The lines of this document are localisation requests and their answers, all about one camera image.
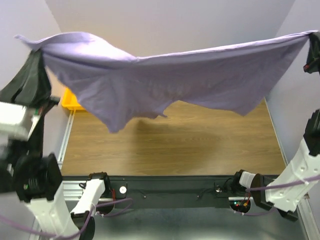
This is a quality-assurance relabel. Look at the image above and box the purple t shirt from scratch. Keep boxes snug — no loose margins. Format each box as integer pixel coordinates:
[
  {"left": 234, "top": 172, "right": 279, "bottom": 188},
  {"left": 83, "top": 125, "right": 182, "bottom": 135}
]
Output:
[{"left": 18, "top": 31, "right": 312, "bottom": 133}]

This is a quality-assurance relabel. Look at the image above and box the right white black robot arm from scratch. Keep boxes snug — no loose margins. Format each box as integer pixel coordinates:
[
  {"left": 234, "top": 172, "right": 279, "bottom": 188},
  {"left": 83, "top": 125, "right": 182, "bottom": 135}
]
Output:
[{"left": 222, "top": 30, "right": 320, "bottom": 221}]

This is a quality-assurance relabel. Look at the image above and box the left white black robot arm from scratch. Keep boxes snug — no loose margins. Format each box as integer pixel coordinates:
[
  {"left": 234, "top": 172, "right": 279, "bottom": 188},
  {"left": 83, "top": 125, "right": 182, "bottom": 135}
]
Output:
[{"left": 0, "top": 50, "right": 111, "bottom": 240}]

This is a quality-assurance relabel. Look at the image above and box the yellow plastic bin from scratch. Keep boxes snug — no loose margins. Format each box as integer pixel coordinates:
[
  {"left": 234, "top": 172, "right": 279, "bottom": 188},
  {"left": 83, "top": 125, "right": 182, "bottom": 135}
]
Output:
[{"left": 61, "top": 88, "right": 85, "bottom": 111}]

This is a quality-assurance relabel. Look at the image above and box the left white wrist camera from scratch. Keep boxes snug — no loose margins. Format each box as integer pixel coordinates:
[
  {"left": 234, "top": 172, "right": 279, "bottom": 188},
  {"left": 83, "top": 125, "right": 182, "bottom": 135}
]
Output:
[{"left": 0, "top": 102, "right": 41, "bottom": 141}]

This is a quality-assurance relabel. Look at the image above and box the aluminium frame rail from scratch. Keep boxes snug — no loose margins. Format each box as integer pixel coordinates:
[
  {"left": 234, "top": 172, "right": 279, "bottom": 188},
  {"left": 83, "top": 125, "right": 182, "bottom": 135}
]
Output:
[{"left": 29, "top": 109, "right": 311, "bottom": 240}]

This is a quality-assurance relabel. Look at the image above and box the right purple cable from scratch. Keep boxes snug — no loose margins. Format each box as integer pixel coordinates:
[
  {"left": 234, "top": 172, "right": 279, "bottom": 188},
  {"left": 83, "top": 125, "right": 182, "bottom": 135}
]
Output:
[{"left": 233, "top": 174, "right": 320, "bottom": 217}]

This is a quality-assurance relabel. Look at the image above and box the purple cable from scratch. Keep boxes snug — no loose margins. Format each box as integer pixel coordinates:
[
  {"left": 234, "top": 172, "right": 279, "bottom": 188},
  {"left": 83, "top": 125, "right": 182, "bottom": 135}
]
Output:
[
  {"left": 233, "top": 174, "right": 320, "bottom": 217},
  {"left": 0, "top": 197, "right": 135, "bottom": 240}
]

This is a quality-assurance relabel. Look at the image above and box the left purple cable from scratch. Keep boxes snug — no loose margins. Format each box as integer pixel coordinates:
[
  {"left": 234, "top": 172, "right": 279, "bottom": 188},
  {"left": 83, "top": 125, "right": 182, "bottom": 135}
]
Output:
[{"left": 0, "top": 197, "right": 135, "bottom": 240}]

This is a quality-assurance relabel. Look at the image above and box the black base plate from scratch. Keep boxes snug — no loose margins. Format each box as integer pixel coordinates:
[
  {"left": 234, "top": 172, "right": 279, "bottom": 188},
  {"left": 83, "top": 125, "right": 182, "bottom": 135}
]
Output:
[{"left": 62, "top": 175, "right": 276, "bottom": 210}]

